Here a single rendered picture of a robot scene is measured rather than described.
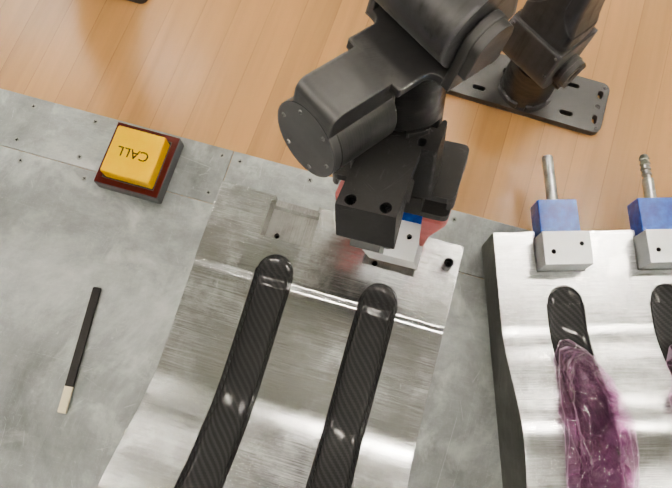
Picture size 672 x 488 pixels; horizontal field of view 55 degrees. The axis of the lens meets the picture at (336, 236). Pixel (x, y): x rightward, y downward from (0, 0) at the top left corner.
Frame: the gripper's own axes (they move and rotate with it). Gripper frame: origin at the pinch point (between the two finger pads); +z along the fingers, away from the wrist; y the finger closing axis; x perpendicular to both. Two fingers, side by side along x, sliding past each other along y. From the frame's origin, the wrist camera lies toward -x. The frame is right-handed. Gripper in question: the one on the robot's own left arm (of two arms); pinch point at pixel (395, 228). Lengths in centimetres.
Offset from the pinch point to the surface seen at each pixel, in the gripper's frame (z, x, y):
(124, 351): 16.5, -12.7, -26.7
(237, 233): 4.4, -1.9, -16.0
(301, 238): 6.9, 1.3, -10.3
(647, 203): 5.7, 16.1, 23.8
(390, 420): 12.2, -13.0, 3.7
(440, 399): 19.2, -6.2, 7.7
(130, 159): 5.1, 4.9, -32.5
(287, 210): 5.2, 3.2, -12.5
